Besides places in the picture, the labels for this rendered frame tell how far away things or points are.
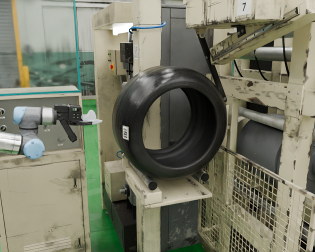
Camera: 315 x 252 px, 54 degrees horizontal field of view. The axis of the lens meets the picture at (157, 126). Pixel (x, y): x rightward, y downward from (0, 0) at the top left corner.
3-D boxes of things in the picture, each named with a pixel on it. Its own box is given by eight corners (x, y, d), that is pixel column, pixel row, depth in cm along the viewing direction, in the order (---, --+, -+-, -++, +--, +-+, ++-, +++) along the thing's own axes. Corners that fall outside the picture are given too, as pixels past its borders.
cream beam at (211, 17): (184, 28, 169) (184, 0, 166) (223, 29, 178) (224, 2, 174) (253, 19, 114) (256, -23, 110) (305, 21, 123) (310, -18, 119)
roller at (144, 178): (138, 161, 178) (132, 166, 177) (133, 156, 176) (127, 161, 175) (159, 186, 146) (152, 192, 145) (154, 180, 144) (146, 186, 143)
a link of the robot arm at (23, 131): (20, 157, 124) (20, 130, 121) (17, 149, 133) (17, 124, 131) (40, 155, 128) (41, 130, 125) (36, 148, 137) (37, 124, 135)
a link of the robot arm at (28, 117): (14, 124, 131) (14, 104, 130) (42, 124, 135) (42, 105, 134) (13, 128, 124) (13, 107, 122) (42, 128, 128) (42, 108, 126)
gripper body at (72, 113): (83, 107, 132) (54, 106, 128) (82, 127, 134) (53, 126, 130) (81, 104, 139) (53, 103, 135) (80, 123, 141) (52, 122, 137)
